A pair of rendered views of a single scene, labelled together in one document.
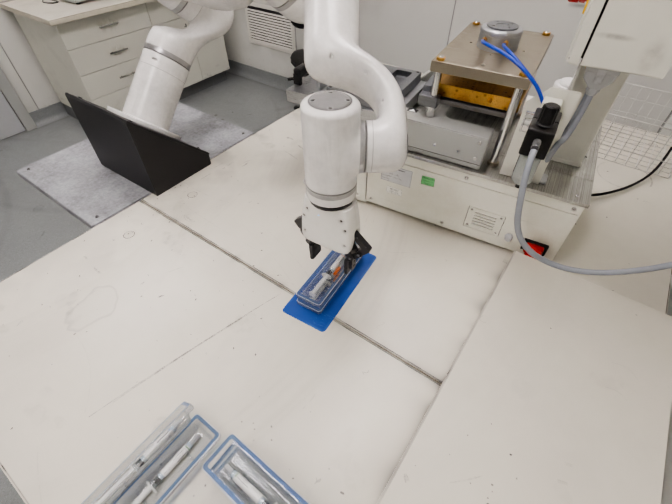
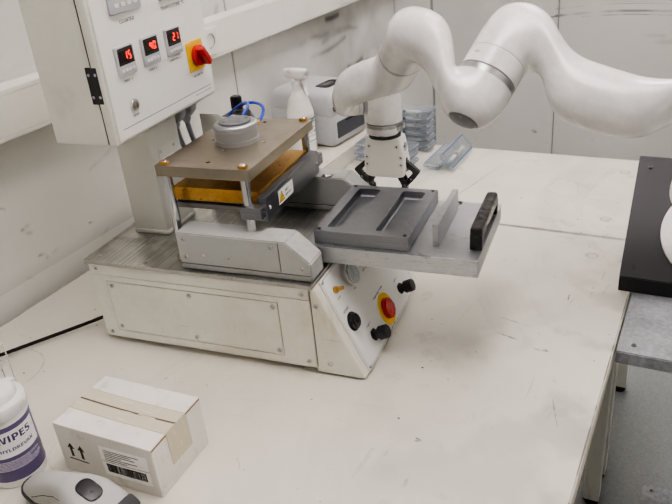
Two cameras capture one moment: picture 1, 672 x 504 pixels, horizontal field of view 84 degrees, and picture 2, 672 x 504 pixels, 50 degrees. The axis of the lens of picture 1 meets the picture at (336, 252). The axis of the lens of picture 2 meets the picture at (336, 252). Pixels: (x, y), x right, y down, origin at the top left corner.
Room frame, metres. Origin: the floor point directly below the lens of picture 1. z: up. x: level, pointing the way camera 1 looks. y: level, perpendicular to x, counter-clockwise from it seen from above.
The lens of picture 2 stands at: (2.07, -0.30, 1.51)
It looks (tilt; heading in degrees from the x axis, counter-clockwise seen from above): 27 degrees down; 174
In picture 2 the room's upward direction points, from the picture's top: 6 degrees counter-clockwise
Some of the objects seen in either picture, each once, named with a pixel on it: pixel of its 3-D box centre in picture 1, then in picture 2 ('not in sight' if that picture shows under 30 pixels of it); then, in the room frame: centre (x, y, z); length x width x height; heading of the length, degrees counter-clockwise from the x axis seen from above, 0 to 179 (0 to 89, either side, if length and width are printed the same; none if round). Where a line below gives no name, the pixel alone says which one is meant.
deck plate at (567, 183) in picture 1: (487, 134); (236, 230); (0.80, -0.35, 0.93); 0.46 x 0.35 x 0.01; 61
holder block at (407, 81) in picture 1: (375, 84); (378, 215); (0.95, -0.10, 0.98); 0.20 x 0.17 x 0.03; 151
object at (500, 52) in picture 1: (506, 66); (230, 149); (0.79, -0.34, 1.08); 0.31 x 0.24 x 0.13; 151
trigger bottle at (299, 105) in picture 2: not in sight; (300, 110); (0.01, -0.14, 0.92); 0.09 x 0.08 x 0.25; 44
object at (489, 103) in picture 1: (488, 70); (243, 162); (0.81, -0.32, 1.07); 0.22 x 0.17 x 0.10; 151
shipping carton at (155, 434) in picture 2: not in sight; (132, 433); (1.19, -0.54, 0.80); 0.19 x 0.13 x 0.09; 54
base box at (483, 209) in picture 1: (458, 166); (266, 269); (0.81, -0.31, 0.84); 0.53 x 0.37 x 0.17; 61
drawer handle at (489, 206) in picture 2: (312, 67); (484, 219); (1.04, 0.06, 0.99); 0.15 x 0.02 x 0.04; 151
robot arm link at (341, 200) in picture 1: (330, 187); (385, 126); (0.51, 0.01, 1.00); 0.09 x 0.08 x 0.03; 60
